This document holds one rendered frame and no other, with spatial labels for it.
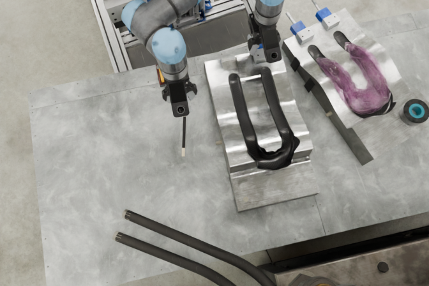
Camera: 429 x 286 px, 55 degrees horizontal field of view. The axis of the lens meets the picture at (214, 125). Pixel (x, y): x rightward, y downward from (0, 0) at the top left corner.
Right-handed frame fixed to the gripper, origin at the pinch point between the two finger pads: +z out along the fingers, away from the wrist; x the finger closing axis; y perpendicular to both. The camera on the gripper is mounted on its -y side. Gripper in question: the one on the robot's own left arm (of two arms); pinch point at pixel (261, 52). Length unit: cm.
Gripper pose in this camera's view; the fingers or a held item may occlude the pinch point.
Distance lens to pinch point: 140.6
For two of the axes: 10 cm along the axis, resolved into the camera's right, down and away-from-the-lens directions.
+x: -9.8, 2.1, -0.6
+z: 0.1, 2.8, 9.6
